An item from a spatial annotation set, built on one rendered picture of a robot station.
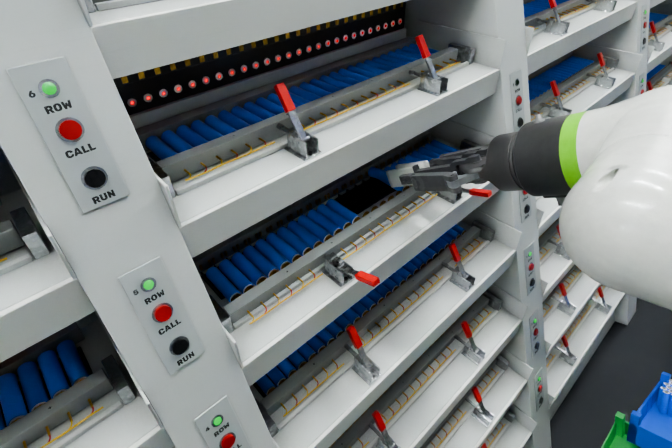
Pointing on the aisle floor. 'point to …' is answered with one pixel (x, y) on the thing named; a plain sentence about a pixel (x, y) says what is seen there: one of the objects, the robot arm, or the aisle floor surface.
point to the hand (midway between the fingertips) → (409, 174)
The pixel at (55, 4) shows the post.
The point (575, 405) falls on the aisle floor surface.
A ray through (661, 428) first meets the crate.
